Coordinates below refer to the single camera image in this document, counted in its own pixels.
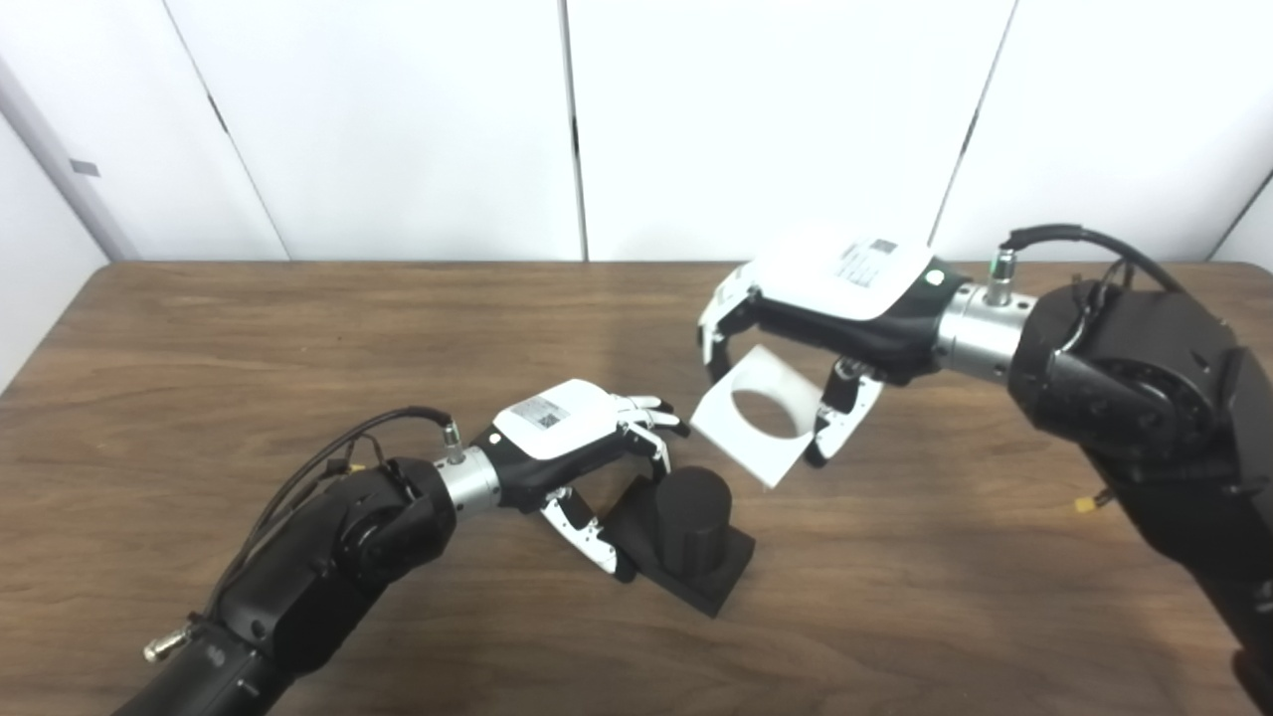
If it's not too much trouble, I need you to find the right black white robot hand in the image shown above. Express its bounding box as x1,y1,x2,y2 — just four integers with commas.
696,234,971,469

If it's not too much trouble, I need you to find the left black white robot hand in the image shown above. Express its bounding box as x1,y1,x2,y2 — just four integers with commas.
487,378,690,586

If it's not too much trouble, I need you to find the white square piece with hole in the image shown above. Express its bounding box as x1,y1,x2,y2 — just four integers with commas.
689,345,841,490

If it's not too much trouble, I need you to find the black cylinder peg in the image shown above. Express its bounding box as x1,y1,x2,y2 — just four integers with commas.
604,465,757,618

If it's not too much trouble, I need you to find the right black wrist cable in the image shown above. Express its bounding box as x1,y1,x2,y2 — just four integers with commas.
985,224,1186,301

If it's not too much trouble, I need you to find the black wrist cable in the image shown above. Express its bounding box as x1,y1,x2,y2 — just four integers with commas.
144,406,464,663
985,224,1186,301

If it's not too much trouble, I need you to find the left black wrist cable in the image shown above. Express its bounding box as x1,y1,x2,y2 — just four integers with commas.
144,406,464,663

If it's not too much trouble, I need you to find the grey wall post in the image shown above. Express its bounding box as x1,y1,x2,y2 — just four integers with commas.
0,58,141,263

